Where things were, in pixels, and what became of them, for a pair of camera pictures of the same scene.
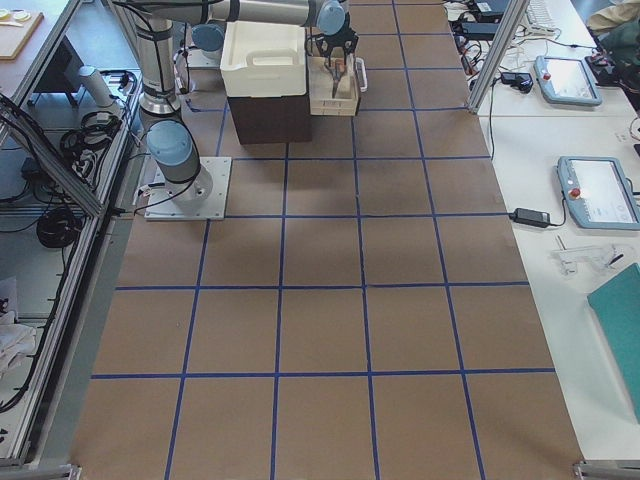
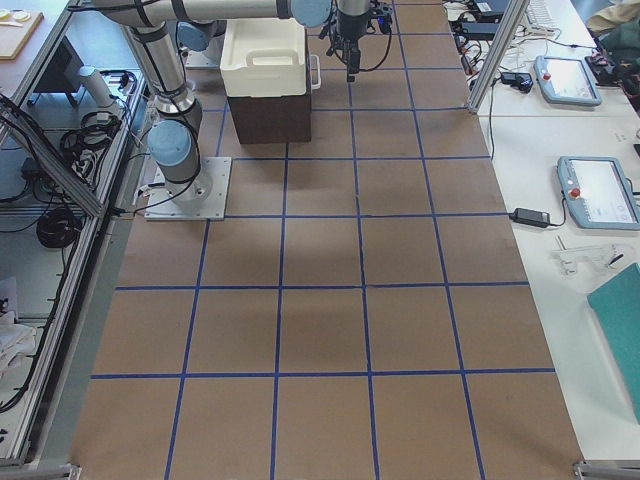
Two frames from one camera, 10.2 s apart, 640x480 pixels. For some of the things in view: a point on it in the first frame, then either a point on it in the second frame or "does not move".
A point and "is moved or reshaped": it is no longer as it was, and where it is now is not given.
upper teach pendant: [567, 81] does not move
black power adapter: [530, 217] does not move
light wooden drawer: [320, 85] is moved or reshaped
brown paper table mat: [362, 316] does not move
